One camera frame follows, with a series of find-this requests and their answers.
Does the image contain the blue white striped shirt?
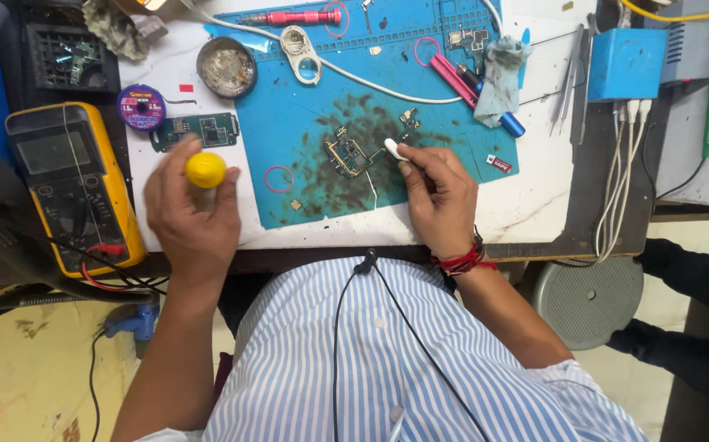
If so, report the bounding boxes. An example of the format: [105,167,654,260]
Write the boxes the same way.
[136,256,651,442]

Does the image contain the yellow digital multimeter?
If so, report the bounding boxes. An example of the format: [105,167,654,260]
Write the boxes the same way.
[5,101,147,279]

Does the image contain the grey round stool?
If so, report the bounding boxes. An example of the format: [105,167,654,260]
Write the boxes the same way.
[530,256,645,351]

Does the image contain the red thread bracelet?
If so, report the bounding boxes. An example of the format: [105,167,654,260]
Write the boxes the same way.
[430,226,500,276]

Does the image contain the blue plastic tool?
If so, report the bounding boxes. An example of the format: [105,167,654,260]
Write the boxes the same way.
[103,303,160,342]

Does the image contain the blue silicone repair mat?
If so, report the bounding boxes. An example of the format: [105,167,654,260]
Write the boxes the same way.
[203,0,521,232]

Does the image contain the bundle of white cables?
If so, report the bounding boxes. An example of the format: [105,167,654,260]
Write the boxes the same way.
[592,99,654,265]

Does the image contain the green circuit board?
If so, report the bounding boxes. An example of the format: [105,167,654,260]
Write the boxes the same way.
[150,112,241,153]

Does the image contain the red rubber band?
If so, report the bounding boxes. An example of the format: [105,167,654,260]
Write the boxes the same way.
[263,165,295,194]
[322,0,351,39]

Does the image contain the round metal tin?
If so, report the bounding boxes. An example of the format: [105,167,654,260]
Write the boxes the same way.
[195,36,259,101]

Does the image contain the silver tweezers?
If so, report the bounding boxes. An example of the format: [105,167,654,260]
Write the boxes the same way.
[549,24,586,138]

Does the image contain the blue charger box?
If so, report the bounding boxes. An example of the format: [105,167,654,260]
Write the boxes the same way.
[587,27,670,103]

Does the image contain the grey-blue cleaning cloth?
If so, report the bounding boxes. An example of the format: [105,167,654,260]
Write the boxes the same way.
[472,35,533,129]

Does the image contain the yellow cable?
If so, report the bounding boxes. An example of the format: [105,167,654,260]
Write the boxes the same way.
[619,0,709,23]

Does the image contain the black microphone cable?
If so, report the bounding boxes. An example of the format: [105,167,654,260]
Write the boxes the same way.
[331,247,491,442]

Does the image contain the black parts tray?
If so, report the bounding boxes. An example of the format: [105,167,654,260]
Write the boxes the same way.
[25,23,121,93]

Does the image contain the small dark circuit board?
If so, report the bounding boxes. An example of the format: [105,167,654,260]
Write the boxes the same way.
[447,27,491,55]

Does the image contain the pink rubber band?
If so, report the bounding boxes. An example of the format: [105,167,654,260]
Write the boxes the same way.
[413,36,442,68]

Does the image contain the purple desoldering wick spool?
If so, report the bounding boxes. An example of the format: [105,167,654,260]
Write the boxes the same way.
[116,83,168,133]

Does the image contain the person's left hand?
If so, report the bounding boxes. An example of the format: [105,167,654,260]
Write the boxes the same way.
[144,135,243,284]

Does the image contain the crumpled grey rag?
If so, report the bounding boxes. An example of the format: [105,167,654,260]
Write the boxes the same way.
[81,0,169,61]

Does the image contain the red multimeter probe leads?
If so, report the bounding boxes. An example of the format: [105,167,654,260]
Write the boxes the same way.
[81,242,169,293]

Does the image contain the blue and black screwdriver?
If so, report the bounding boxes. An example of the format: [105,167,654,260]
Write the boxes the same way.
[455,61,526,139]

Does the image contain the person's right hand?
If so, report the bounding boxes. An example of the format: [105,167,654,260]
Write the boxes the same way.
[396,143,481,261]

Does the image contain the small white plastic tool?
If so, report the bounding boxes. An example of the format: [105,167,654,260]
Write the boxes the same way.
[384,138,410,163]

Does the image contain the red precision screwdriver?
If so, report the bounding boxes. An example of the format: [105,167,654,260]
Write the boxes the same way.
[237,7,343,28]

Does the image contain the white cable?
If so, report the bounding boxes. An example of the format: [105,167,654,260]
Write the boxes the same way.
[179,0,505,106]

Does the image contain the white magnifier loupe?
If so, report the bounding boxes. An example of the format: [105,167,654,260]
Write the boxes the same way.
[279,25,323,87]

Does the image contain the phone circuit board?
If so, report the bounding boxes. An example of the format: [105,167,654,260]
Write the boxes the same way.
[323,126,387,179]

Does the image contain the grey power supply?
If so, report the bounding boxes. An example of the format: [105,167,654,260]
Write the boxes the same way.
[657,0,709,87]

